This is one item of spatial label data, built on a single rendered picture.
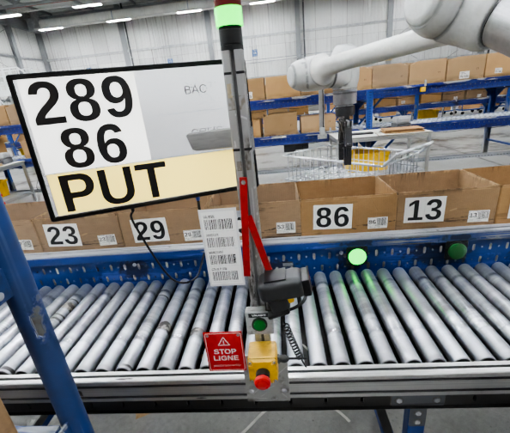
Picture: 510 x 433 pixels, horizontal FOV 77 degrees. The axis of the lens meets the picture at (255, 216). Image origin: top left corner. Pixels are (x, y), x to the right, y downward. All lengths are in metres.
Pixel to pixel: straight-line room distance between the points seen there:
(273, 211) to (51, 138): 0.85
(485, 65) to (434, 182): 5.03
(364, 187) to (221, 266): 1.06
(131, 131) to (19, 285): 0.47
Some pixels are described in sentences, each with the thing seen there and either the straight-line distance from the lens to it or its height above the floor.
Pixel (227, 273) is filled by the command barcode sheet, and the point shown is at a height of 1.08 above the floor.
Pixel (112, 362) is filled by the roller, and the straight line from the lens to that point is 1.17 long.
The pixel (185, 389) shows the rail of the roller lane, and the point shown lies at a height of 0.71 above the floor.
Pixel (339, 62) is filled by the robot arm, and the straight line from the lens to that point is 1.14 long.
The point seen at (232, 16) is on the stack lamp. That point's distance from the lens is 0.67.
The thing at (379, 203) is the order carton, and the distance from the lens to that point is 1.39.
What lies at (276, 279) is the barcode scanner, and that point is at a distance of 0.71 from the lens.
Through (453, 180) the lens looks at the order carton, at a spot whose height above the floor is 0.99.
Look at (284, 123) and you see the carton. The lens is 5.54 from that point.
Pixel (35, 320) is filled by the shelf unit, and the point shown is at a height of 1.28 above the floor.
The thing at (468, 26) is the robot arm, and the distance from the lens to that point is 0.77.
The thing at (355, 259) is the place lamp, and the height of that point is 0.81.
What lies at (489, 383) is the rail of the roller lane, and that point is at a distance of 1.13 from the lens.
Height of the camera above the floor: 1.47
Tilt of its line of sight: 21 degrees down
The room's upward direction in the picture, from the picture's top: 6 degrees counter-clockwise
